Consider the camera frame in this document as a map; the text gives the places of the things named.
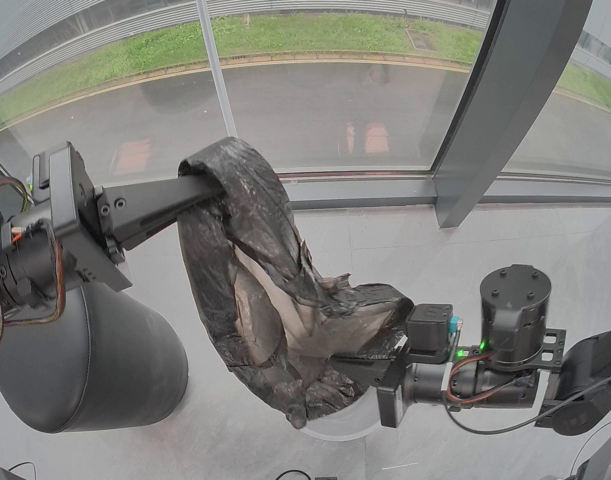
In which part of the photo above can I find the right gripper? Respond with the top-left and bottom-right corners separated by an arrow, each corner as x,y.
330,348 -> 481,429

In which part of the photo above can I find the black plastic bag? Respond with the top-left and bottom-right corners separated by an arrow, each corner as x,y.
177,136 -> 417,430

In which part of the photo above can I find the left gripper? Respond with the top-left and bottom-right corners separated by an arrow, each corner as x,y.
1,142 -> 226,314

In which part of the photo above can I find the window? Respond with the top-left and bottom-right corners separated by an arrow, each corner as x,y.
0,0 -> 611,229

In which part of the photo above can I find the dark grey round chair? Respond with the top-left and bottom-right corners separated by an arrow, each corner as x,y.
0,282 -> 190,435

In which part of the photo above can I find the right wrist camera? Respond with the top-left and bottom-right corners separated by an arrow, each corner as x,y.
404,304 -> 463,364

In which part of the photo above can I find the white trash bin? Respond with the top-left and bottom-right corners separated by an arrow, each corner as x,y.
302,390 -> 382,441

